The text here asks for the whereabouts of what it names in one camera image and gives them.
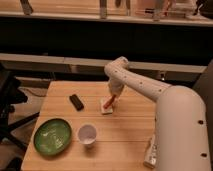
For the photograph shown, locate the red pepper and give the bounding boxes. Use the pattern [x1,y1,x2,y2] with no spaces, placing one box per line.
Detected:
[103,95,116,109]

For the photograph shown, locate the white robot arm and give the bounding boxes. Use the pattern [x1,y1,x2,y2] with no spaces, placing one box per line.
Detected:
[104,57,212,171]

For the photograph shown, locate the wooden table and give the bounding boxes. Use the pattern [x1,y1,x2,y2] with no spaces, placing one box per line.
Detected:
[22,81,155,171]

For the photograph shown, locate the black rectangular block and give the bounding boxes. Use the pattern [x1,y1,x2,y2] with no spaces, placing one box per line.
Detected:
[69,94,84,111]

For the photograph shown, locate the white paper cup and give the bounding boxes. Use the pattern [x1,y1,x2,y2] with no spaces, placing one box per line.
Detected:
[77,124,97,146]

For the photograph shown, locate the white bottle with label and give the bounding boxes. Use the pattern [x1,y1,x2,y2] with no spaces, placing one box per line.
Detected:
[143,136,157,169]

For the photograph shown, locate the green plate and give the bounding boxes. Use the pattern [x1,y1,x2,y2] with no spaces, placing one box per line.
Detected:
[33,118,72,156]

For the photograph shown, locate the black office chair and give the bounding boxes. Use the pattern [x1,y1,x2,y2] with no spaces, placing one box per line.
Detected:
[0,64,39,151]

